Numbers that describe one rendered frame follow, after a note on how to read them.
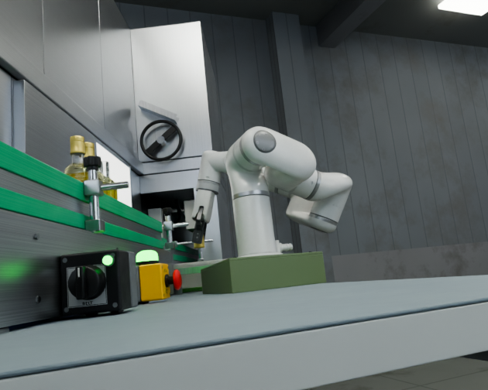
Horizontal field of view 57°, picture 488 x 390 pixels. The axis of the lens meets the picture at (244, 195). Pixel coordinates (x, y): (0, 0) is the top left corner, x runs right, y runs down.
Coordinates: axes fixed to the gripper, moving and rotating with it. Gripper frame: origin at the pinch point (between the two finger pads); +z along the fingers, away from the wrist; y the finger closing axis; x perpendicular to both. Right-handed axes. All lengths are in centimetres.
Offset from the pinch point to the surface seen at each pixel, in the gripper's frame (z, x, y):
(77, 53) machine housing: -57, -54, 1
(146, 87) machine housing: -75, -54, -73
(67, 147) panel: -19.2, -40.4, 18.8
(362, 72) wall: -224, 90, -337
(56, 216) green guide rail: 4, -6, 83
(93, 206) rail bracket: 1, -6, 72
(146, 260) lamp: 9, 0, 57
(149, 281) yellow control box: 12, 2, 58
